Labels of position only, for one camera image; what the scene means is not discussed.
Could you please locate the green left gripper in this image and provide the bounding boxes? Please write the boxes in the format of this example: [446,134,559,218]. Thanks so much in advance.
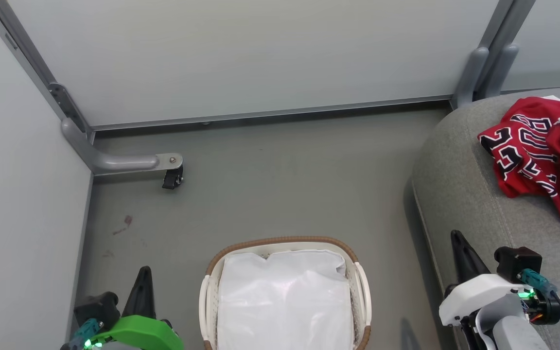
[85,265,185,350]

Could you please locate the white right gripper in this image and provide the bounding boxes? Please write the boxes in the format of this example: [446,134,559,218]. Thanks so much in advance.
[438,229,534,327]

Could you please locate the red basketball jersey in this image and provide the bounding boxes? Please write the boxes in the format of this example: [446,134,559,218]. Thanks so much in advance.
[477,95,560,241]

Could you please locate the grey fabric sofa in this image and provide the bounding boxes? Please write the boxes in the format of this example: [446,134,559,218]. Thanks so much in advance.
[403,86,560,350]

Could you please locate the white laundry basket brown rim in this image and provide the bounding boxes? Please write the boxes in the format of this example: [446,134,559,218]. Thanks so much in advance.
[198,236,373,350]

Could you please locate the black caster wheel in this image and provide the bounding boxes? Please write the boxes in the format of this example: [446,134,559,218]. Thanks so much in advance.
[161,167,185,191]

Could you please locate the grey partition foot with caster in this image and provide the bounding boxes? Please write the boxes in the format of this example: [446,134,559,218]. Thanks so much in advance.
[61,118,184,176]

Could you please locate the grey partition bottom rail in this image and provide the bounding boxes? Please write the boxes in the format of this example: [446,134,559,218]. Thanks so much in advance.
[90,94,454,131]

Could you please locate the grey partition corner post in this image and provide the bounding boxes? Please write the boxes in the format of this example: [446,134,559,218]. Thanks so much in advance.
[0,0,94,142]
[473,0,537,94]

